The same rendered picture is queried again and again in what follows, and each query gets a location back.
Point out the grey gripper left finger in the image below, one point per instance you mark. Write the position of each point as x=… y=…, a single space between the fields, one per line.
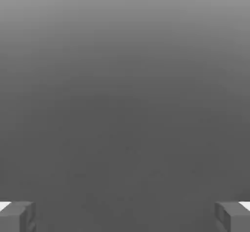
x=15 y=216

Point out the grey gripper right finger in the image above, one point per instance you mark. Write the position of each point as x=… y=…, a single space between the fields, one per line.
x=234 y=216

